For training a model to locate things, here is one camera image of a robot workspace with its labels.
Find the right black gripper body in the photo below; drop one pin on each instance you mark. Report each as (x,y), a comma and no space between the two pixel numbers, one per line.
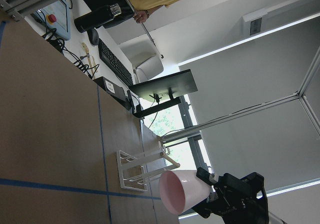
(237,201)

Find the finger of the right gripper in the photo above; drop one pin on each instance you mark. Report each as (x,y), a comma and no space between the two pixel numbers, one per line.
(205,176)

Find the pink plastic cup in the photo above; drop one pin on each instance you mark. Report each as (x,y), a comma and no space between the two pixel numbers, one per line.
(180,190)

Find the black computer monitor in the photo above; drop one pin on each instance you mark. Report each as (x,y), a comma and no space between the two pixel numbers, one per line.
(175,85)

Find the white chair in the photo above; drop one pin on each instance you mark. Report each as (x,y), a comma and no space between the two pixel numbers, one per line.
(145,59)

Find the black keyboard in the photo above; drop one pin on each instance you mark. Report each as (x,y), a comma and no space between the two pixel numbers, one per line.
(107,56)

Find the black computer mouse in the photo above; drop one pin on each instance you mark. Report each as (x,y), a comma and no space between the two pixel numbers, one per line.
(93,36)

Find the black water bottle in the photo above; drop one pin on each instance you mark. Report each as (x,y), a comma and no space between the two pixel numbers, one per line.
(97,18)

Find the teach pendant with red button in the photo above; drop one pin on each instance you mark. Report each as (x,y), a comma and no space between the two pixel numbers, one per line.
(55,16)

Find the white wire cup rack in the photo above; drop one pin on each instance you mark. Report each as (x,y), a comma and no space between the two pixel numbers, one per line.
(132,168)

